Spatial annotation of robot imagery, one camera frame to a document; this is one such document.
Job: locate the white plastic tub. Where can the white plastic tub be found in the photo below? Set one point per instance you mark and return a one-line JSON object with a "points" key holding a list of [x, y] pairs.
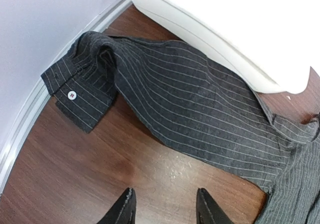
{"points": [[270, 44]]}

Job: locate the black pinstriped long sleeve shirt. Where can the black pinstriped long sleeve shirt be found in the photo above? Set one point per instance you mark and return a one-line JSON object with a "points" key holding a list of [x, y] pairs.
{"points": [[197, 107]]}

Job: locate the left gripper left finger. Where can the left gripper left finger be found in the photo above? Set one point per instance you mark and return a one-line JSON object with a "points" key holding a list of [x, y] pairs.
{"points": [[123, 211]]}

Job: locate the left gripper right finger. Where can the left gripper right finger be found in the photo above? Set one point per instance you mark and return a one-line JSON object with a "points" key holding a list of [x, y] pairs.
{"points": [[208, 211]]}

